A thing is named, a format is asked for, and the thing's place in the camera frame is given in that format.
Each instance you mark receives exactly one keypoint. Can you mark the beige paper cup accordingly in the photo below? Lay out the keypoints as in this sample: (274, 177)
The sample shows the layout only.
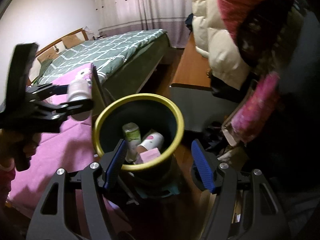
(153, 140)

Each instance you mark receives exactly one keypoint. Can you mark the brown pillow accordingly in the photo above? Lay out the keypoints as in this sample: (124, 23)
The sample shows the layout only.
(70, 41)
(50, 54)

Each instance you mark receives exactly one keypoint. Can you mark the yellow rimmed trash bin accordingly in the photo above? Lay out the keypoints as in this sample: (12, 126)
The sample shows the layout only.
(149, 112)

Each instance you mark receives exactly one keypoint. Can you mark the pink white curtain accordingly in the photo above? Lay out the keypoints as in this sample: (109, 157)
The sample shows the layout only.
(122, 16)

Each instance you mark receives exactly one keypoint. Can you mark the bed with green quilt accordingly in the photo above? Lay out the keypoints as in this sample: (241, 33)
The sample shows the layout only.
(124, 62)

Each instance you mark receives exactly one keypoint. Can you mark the wooden headboard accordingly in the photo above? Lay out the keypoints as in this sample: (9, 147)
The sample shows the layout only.
(58, 46)

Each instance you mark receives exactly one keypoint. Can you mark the cream puffer jacket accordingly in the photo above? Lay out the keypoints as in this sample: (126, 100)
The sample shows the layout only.
(213, 41)

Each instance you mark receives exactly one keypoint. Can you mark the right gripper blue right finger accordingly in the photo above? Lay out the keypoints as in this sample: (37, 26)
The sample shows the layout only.
(205, 171)

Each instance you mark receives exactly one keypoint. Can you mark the pink floral garment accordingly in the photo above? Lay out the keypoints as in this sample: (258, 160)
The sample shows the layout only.
(248, 119)

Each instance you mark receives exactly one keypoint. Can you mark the brown pillow left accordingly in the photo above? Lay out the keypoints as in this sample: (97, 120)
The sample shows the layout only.
(50, 54)

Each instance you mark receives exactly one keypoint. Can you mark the pink floral tablecloth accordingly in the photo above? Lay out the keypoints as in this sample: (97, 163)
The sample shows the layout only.
(71, 149)

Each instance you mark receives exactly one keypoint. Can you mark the pink strawberry milk carton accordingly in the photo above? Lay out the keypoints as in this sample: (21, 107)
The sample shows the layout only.
(147, 156)

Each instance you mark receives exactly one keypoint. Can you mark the clear green lidded jar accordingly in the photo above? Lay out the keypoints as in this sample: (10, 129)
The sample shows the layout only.
(132, 136)

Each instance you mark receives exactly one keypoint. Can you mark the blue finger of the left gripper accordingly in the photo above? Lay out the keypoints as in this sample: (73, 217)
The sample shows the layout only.
(77, 108)
(42, 92)

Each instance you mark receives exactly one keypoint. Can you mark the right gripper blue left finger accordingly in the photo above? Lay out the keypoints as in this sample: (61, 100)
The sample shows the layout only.
(112, 163)

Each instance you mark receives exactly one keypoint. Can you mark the pile of clothes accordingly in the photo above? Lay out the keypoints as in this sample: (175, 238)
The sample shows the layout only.
(188, 22)

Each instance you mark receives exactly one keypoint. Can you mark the wooden low cabinet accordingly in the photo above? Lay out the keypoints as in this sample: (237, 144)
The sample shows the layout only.
(192, 69)

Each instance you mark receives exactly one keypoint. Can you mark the white pill bottle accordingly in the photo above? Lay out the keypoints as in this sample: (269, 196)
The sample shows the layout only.
(79, 89)

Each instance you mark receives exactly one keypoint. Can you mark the brown pillow right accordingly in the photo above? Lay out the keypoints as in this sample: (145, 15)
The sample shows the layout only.
(70, 41)

